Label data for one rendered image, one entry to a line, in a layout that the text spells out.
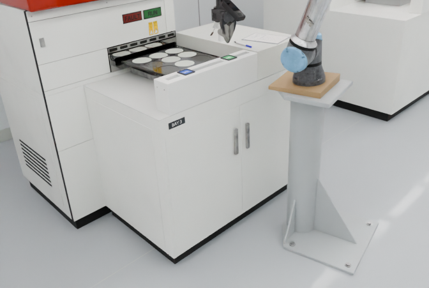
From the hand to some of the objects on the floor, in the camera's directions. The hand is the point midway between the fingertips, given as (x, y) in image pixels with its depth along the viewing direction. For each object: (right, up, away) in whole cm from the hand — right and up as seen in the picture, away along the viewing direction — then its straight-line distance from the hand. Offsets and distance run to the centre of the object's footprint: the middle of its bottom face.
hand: (228, 40), depth 199 cm
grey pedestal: (+50, -96, +37) cm, 114 cm away
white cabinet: (-12, -86, +65) cm, 108 cm away
